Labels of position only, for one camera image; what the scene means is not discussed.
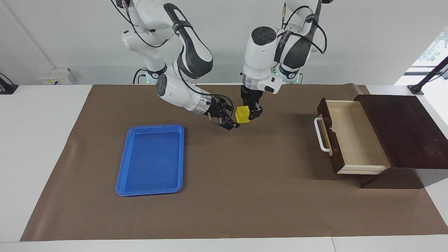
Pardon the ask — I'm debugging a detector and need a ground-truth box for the yellow cube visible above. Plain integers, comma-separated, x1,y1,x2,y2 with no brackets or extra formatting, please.
235,106,251,125

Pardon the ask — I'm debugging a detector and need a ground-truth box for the white drawer handle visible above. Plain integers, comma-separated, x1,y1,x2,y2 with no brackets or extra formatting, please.
314,117,332,152

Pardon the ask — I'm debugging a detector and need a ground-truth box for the wooden drawer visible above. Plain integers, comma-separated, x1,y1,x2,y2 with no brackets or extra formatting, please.
314,97,392,175

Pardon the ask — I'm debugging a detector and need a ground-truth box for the brown table mat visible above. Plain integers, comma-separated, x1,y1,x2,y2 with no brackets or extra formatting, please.
20,83,448,242

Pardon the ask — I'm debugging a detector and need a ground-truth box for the blue plastic tray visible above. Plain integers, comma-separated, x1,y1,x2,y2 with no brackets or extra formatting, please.
115,124,185,197

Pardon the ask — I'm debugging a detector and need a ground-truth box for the dark wooden cabinet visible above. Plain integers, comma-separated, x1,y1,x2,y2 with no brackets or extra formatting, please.
353,94,448,189

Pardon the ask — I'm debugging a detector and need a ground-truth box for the bright window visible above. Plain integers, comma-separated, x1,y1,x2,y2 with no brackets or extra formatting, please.
409,28,448,76

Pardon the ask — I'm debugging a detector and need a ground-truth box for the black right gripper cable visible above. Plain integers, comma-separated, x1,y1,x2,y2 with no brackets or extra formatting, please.
208,94,235,126

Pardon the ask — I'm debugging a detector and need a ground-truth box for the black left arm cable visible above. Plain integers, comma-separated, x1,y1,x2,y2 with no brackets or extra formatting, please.
282,2,328,55

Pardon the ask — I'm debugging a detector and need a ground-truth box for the white wall outlet box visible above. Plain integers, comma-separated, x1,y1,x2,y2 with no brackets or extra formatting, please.
38,68,72,85

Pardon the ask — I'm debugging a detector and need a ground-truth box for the black camera stand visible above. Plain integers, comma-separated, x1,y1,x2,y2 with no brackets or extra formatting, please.
407,56,448,96

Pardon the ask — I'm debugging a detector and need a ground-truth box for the black clamp mount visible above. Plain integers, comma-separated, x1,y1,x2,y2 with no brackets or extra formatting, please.
0,72,19,95

